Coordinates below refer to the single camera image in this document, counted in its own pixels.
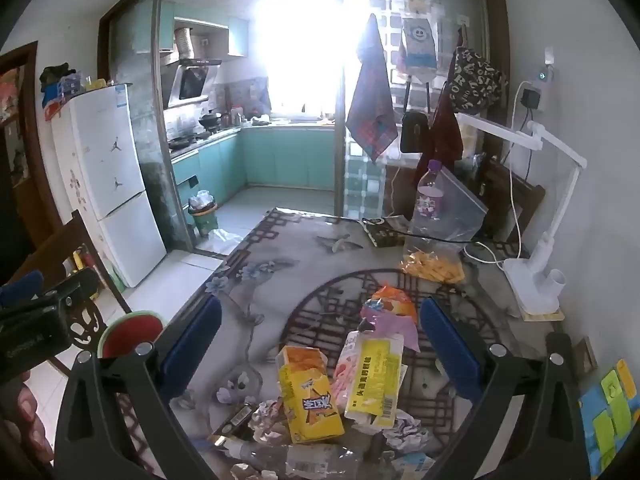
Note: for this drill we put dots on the silver vent duct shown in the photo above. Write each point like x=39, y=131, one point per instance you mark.
x=184, y=40

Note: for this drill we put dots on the white plastic bag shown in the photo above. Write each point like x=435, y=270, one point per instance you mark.
x=222, y=239

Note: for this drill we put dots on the white desk lamp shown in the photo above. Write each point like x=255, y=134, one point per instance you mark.
x=537, y=270

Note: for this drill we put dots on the black lettered bag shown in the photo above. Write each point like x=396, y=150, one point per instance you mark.
x=475, y=80

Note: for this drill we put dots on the black wok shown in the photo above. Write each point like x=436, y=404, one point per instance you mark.
x=210, y=121

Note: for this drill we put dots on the dark green cloth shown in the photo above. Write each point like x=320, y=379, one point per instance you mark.
x=55, y=74

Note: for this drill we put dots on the black barcode packet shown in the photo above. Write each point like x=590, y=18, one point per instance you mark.
x=235, y=420

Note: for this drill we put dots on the frosted glass sliding door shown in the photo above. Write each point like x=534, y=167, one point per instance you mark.
x=150, y=160

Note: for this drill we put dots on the yellow orange carton box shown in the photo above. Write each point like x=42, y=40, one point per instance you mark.
x=307, y=400

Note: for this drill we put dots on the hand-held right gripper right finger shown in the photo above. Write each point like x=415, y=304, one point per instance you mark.
x=450, y=350

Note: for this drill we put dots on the plaid towel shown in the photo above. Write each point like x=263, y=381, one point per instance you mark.
x=372, y=110

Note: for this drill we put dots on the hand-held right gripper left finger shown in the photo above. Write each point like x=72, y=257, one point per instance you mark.
x=192, y=345

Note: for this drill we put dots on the crushed clear plastic bottle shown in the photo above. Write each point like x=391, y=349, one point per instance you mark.
x=300, y=460

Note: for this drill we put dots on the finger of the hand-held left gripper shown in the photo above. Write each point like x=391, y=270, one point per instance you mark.
x=20, y=287
x=75, y=287

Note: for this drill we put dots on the red basin with green rim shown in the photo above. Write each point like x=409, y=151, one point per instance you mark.
x=130, y=335

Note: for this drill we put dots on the white refrigerator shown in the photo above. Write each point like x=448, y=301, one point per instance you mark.
x=110, y=185

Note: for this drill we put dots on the pink plastic bag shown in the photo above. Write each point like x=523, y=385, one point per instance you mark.
x=390, y=327

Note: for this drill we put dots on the carved wooden chair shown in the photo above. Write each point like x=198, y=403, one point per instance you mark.
x=50, y=255

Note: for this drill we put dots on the teal kitchen cabinets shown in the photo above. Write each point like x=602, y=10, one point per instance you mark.
x=237, y=35
x=280, y=155

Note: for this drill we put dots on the blue yellow toy board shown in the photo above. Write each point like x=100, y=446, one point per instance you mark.
x=607, y=415

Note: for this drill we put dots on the wooden coaster board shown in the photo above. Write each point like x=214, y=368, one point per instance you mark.
x=547, y=316

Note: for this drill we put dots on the person's left hand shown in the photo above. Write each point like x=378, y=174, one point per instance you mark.
x=32, y=420

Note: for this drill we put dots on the green plastic jug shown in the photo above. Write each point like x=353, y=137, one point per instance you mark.
x=117, y=280

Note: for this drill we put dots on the yellow plastic toy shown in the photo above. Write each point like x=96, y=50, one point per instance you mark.
x=80, y=260

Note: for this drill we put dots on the foil wrapper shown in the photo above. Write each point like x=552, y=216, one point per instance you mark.
x=267, y=416

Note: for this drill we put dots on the blue packets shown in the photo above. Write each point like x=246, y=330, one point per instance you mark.
x=70, y=84

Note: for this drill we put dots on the dark red cloth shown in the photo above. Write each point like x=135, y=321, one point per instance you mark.
x=442, y=135

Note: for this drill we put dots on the green trash can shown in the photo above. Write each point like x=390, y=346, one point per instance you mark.
x=205, y=217

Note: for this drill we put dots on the white paper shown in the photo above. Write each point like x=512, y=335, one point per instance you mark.
x=410, y=430

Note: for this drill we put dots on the white wall device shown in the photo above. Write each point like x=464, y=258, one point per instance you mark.
x=544, y=72

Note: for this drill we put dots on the blue white hanging pouch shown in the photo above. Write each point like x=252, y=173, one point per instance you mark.
x=419, y=45

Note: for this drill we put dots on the zip bag of yellow snacks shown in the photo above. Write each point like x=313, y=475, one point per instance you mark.
x=435, y=265

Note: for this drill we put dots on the purple cap water bottle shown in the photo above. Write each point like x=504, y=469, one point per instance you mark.
x=430, y=195

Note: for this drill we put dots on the condiment bottles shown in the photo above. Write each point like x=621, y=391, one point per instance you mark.
x=235, y=116

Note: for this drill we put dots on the teal upper kitchen cabinets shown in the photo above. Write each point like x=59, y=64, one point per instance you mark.
x=237, y=35

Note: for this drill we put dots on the yellow printed packet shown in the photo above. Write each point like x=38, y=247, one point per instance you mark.
x=375, y=385

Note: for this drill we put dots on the dark wooden chair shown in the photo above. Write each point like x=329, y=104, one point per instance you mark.
x=520, y=195

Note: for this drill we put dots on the teal lower kitchen cabinets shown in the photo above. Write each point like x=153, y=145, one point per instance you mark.
x=280, y=155

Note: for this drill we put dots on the black charger plug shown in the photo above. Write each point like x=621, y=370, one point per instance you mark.
x=530, y=97

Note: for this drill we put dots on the orange snack bag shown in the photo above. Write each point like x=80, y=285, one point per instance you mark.
x=395, y=300

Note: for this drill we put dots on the pale blue white wrapper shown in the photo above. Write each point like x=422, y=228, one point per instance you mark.
x=411, y=465

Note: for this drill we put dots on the black handbag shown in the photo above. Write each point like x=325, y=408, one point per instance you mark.
x=414, y=130

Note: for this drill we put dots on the range hood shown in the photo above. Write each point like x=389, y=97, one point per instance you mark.
x=192, y=80

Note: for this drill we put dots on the red wall hanging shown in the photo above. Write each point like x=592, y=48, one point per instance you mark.
x=6, y=92

